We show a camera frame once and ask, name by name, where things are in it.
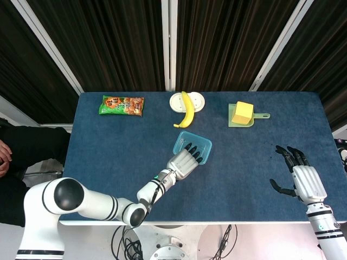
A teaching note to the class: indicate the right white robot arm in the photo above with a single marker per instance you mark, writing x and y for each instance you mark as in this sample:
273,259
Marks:
325,227

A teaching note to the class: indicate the yellow banana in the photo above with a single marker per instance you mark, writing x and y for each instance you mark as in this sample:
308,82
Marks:
188,113

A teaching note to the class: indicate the dark brown pleated curtain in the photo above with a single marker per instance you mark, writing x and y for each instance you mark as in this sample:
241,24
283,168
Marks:
108,40
21,67
222,40
325,54

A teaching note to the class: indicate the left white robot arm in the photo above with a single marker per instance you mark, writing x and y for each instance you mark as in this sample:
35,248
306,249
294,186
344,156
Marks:
95,205

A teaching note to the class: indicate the light green dustpan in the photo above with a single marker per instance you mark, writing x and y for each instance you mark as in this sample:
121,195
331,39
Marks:
260,116

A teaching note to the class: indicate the white frame post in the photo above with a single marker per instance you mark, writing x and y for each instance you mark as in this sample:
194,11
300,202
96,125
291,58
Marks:
169,40
51,46
279,46

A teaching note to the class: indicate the white round plate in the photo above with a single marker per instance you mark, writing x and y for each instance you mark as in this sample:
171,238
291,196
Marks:
176,103

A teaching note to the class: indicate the white purple device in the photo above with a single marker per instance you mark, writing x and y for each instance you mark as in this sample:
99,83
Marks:
343,154

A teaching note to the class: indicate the dark blue table mat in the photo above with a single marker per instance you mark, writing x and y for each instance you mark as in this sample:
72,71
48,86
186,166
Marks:
108,162

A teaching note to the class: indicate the teal container lid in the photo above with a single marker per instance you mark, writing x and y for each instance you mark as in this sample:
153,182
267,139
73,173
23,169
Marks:
181,140

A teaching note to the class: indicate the green orange snack bag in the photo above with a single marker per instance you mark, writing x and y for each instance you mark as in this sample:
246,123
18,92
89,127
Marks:
122,106

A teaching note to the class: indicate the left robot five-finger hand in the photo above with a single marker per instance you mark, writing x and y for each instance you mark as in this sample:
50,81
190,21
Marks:
184,165

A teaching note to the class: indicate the grey metal chair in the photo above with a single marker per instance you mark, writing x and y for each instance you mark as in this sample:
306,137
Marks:
46,169

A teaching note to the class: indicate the yellow sponge block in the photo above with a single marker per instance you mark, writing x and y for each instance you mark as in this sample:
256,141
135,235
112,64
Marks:
242,112

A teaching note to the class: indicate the seated person black clothes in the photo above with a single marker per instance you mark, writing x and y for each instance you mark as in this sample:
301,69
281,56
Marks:
32,143

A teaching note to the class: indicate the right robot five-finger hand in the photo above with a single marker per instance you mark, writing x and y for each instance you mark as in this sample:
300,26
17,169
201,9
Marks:
309,182

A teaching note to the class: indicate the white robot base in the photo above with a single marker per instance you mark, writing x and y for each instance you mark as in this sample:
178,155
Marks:
169,252

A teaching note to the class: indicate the clear plastic container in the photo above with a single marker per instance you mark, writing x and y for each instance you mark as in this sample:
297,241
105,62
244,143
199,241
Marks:
206,147

